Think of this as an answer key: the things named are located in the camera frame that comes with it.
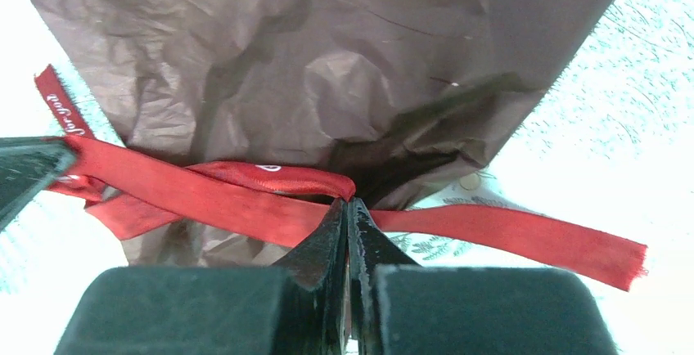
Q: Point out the floral patterned table mat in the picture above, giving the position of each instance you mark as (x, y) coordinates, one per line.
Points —
(609, 146)

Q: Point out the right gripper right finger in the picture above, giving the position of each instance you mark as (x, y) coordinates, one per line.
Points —
(401, 307)

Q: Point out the red ribbon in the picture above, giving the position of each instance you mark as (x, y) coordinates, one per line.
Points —
(132, 194)

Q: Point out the brown paper bouquet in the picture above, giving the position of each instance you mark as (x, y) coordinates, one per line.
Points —
(394, 94)

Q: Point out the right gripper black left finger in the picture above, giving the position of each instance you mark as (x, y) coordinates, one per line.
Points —
(294, 306)

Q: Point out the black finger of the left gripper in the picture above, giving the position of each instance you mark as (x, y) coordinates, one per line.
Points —
(28, 166)

